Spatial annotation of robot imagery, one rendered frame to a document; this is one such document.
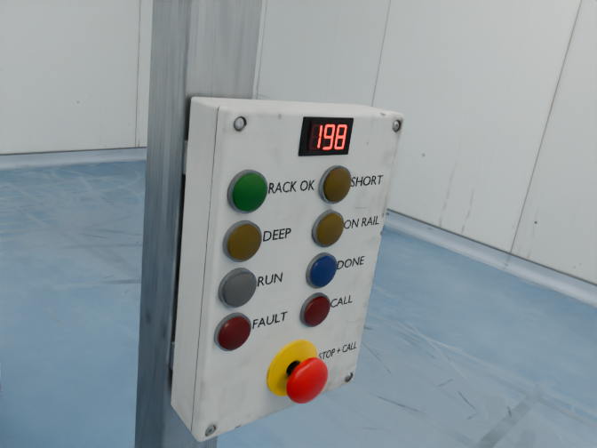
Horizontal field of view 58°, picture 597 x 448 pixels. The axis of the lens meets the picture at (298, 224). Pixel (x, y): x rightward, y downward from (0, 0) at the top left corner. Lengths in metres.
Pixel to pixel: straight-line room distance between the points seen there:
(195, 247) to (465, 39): 3.22
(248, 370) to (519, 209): 3.03
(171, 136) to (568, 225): 3.02
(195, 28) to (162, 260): 0.18
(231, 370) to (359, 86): 3.58
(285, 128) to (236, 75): 0.07
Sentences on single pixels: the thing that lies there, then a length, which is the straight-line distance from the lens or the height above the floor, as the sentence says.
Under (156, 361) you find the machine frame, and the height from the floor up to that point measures 0.85.
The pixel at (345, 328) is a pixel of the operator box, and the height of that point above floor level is 0.89.
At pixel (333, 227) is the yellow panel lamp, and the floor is 1.00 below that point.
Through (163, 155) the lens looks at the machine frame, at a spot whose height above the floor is 1.03.
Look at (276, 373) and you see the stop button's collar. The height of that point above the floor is 0.87.
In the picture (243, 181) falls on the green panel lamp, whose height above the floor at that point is 1.04.
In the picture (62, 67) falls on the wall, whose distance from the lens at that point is 4.40.
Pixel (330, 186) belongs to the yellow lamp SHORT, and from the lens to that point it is 0.40.
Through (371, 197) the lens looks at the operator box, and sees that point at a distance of 0.45.
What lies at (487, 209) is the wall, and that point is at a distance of 3.47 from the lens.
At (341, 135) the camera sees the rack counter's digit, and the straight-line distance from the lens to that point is 0.40.
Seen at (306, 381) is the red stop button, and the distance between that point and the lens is 0.44.
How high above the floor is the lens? 1.13
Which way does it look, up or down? 19 degrees down
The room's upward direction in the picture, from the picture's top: 8 degrees clockwise
